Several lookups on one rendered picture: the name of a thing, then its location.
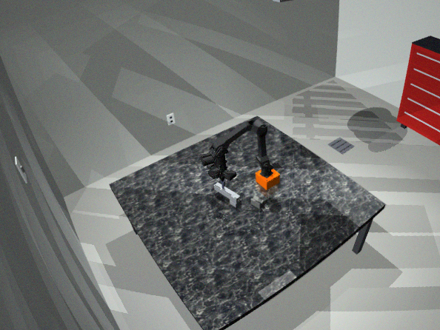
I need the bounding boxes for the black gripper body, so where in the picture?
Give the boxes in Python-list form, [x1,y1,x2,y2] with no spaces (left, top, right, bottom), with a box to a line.
[207,160,237,181]

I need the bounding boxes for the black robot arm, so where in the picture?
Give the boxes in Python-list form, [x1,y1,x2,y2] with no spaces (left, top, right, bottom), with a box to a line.
[201,119,273,179]

